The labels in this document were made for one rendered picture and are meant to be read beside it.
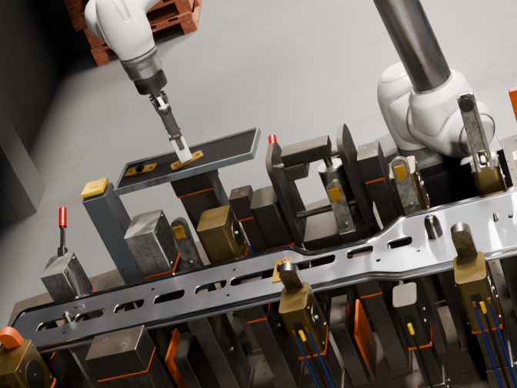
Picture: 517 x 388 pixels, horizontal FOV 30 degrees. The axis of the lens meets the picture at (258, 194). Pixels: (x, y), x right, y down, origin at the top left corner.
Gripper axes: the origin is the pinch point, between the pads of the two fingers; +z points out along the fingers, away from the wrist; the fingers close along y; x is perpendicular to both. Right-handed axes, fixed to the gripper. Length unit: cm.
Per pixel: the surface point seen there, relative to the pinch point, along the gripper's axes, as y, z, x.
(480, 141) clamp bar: 46, 9, 56
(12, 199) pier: -300, 109, -82
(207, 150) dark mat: -0.4, 4.1, 5.6
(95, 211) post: -8.7, 9.5, -25.9
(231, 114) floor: -303, 121, 51
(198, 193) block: 3.0, 12.0, -1.0
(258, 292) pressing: 43.4, 20.0, 0.0
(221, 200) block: 3.2, 16.4, 3.5
